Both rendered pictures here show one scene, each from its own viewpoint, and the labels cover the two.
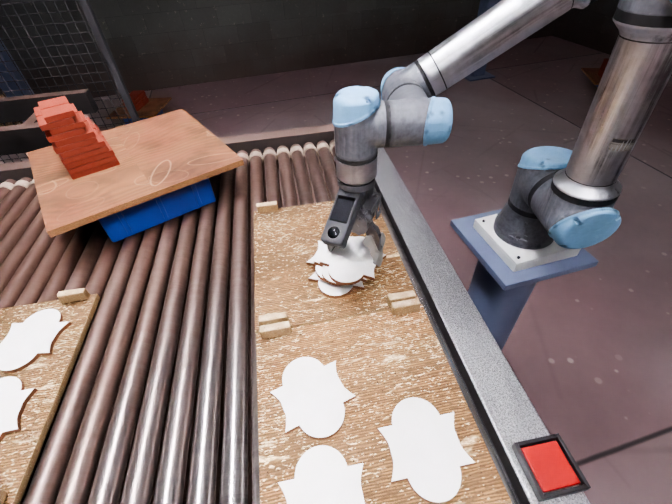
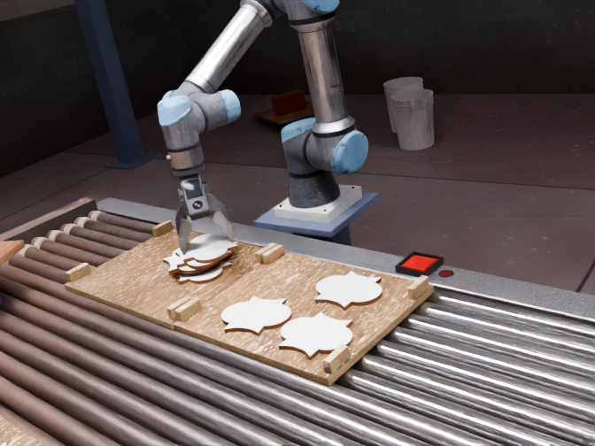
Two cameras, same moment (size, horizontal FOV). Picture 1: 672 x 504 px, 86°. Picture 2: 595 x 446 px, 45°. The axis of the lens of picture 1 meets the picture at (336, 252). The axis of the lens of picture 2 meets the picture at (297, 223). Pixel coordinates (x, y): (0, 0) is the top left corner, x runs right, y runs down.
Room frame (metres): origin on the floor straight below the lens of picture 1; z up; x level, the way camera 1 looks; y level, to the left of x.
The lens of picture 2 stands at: (-0.79, 0.73, 1.65)
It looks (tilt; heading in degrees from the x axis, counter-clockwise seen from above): 23 degrees down; 322
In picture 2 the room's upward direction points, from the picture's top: 10 degrees counter-clockwise
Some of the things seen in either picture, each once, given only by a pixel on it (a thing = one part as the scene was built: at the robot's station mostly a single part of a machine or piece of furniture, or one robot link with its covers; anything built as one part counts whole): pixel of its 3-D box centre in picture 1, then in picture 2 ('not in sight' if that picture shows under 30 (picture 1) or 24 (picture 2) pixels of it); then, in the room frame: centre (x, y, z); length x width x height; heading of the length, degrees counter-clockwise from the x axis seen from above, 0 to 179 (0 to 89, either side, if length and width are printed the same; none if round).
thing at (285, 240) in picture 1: (325, 252); (172, 271); (0.65, 0.03, 0.93); 0.41 x 0.35 x 0.02; 7
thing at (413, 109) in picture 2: not in sight; (413, 119); (2.55, -3.05, 0.19); 0.30 x 0.30 x 0.37
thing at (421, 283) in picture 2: not in sight; (418, 287); (0.06, -0.19, 0.95); 0.06 x 0.02 x 0.03; 98
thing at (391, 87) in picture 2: not in sight; (405, 105); (2.87, -3.34, 0.19); 0.30 x 0.30 x 0.37
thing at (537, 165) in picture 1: (544, 178); (305, 143); (0.71, -0.50, 1.07); 0.13 x 0.12 x 0.14; 0
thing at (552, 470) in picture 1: (548, 466); (419, 265); (0.16, -0.30, 0.92); 0.06 x 0.06 x 0.01; 8
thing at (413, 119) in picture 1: (413, 118); (210, 110); (0.60, -0.15, 1.28); 0.11 x 0.11 x 0.08; 0
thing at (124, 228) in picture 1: (146, 184); not in sight; (0.95, 0.56, 0.97); 0.31 x 0.31 x 0.10; 35
